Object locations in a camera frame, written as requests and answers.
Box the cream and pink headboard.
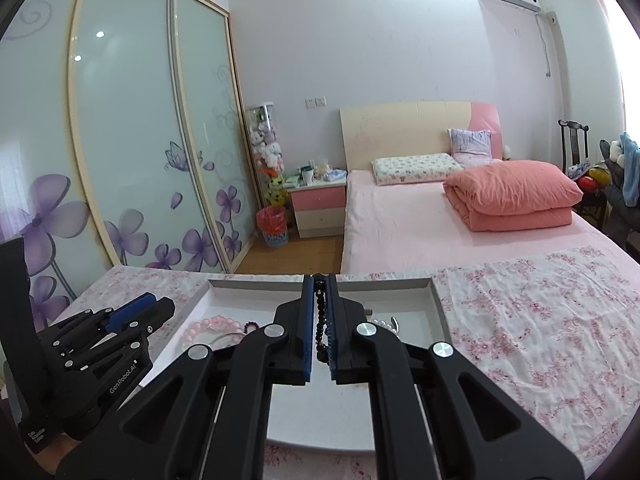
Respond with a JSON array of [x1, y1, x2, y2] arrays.
[[340, 101, 502, 171]]

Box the pink trash bin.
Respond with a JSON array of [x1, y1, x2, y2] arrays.
[[256, 205, 290, 248]]

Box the plush toy display tube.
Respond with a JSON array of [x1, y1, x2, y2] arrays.
[[245, 103, 288, 208]]

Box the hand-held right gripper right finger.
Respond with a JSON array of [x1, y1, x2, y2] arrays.
[[325, 273, 586, 480]]

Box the colourful toys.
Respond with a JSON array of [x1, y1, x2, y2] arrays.
[[572, 164, 611, 192]]

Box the grey cardboard tray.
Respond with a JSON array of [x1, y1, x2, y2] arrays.
[[142, 275, 453, 456]]

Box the pink mattress sheet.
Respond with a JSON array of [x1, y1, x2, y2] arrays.
[[341, 169, 621, 276]]

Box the pink bead bracelet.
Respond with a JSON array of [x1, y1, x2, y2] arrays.
[[181, 314, 251, 351]]

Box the dark wooden chair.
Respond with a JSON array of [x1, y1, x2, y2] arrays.
[[558, 120, 608, 221]]

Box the salmon folded quilt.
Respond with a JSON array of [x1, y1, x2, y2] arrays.
[[442, 160, 584, 232]]

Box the cream patterned pillow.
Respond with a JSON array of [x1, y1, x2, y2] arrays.
[[371, 152, 465, 186]]

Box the lilac pillow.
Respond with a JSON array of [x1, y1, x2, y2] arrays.
[[447, 128, 493, 163]]

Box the pink nightstand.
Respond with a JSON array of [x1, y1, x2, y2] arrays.
[[289, 180, 348, 238]]

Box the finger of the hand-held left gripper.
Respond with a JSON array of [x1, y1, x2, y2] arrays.
[[65, 297, 176, 377], [39, 292, 157, 358]]

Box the black bead string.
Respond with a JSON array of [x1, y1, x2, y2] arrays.
[[312, 272, 333, 366]]

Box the floral bedsheet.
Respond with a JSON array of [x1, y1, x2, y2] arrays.
[[52, 246, 640, 480]]

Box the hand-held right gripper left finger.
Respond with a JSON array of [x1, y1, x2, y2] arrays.
[[55, 273, 316, 480]]

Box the grey chair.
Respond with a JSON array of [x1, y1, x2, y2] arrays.
[[597, 140, 640, 241]]

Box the floral sliding wardrobe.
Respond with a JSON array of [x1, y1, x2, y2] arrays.
[[0, 0, 258, 321]]

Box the air conditioner pipe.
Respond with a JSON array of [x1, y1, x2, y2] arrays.
[[537, 10, 559, 78]]

